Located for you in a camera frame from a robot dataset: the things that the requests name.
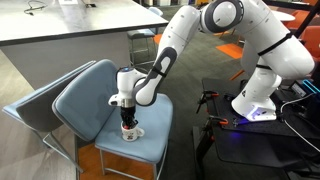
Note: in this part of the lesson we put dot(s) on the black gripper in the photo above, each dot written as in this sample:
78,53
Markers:
128,113

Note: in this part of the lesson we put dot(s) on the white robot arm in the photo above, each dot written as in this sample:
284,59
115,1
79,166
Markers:
266,33

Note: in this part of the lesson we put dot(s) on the white marker with red label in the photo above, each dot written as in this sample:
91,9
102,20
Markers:
126,127

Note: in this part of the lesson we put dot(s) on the white printed mug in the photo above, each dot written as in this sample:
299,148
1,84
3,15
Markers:
130,135

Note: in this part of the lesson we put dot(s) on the light blue padded chair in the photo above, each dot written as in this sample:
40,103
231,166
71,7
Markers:
86,100

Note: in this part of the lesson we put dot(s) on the orange black bar clamp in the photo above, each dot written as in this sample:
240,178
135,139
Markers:
216,120
207,96

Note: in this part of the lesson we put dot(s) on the light blue metal leg chair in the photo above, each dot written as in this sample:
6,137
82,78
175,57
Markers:
143,33

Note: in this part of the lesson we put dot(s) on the grey blue chair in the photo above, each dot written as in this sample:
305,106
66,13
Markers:
33,106

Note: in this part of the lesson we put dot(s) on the large grey table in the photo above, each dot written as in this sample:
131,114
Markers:
66,36

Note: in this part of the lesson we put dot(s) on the black table power outlet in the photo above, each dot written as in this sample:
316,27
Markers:
89,4

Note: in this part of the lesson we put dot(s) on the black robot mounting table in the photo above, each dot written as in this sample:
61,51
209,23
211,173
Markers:
253,146

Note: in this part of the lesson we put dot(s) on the black control box blue light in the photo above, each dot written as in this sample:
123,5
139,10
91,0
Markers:
305,88

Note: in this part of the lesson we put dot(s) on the white round table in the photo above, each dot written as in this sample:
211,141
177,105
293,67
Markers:
283,15

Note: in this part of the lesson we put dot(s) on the orange lounge chair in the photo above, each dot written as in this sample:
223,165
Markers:
311,40

